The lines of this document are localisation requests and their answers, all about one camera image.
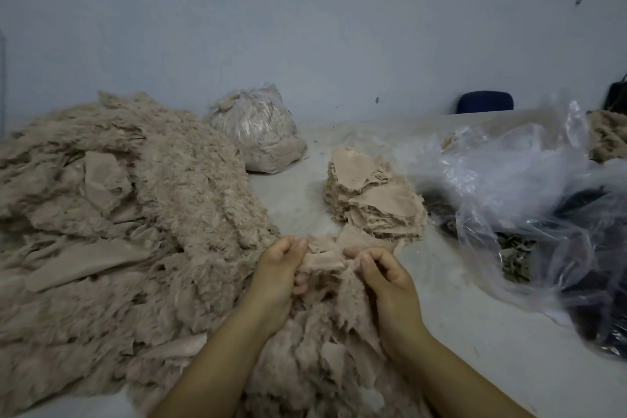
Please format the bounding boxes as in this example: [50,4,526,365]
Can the large pile beige fabric scraps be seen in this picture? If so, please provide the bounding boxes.
[0,91,283,414]

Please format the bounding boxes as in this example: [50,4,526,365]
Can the beige scrap strips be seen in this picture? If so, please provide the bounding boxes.
[127,266,432,418]

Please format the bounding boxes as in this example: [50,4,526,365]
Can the blue chair back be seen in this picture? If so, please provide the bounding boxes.
[455,89,515,115]

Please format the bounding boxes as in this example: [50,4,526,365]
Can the person's right forearm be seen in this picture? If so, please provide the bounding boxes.
[392,329,535,418]

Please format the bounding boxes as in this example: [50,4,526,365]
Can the beige fur pile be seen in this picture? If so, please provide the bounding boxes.
[588,107,627,164]

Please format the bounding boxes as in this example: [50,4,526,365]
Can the clear bag of beige scraps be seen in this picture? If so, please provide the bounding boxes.
[206,84,309,175]

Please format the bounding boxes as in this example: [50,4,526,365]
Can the large clear plastic bag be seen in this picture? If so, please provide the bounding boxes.
[416,99,627,360]

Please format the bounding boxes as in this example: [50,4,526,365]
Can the person's left hand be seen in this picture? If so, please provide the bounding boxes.
[240,235,310,336]

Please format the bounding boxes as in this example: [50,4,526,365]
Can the black handbag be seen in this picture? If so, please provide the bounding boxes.
[602,74,627,116]

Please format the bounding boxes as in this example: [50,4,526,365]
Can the person's right hand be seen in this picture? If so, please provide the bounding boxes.
[343,246,432,360]

